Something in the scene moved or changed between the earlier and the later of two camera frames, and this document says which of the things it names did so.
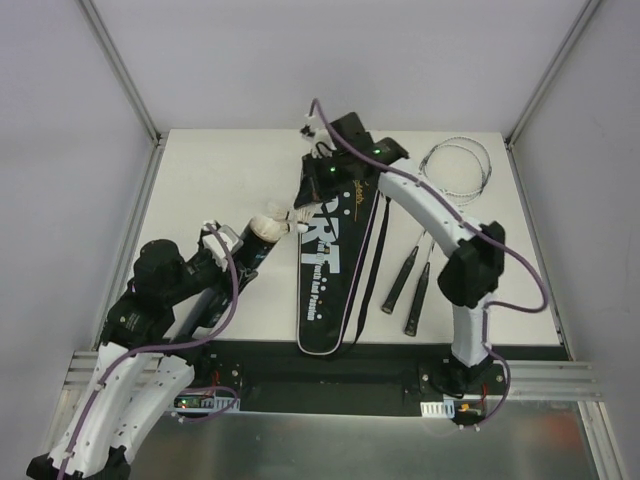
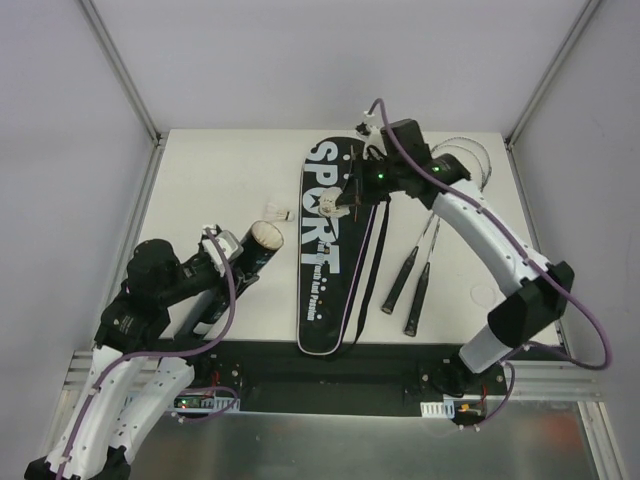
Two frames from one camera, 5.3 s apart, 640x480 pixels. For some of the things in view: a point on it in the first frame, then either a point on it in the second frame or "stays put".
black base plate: x=367 y=379 stays put
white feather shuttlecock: x=275 y=212 stays put
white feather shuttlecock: x=300 y=218 to x=327 y=203
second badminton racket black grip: x=412 y=322 stays put
